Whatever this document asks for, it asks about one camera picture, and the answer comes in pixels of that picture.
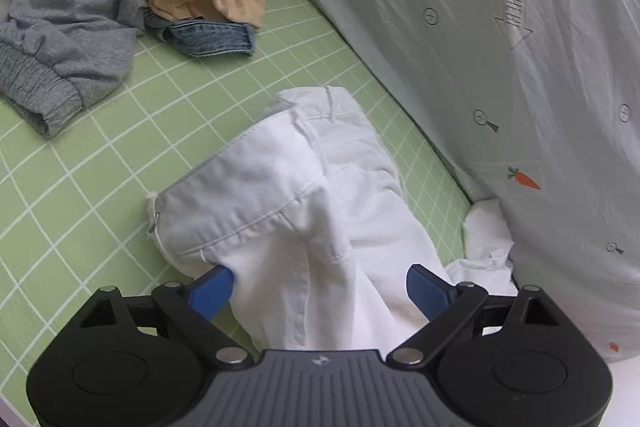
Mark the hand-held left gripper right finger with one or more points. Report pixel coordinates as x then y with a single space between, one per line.
426 291

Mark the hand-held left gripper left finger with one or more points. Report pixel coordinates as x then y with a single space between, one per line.
211 293

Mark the white pants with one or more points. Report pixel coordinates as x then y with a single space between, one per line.
320 227

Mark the green grid bed sheet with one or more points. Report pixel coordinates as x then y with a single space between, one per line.
100 167

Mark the carrot print grey quilt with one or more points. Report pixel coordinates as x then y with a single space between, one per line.
480 57

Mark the blue denim jeans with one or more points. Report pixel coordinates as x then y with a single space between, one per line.
210 38

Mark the grey sweatshirt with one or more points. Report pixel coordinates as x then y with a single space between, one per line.
65 27

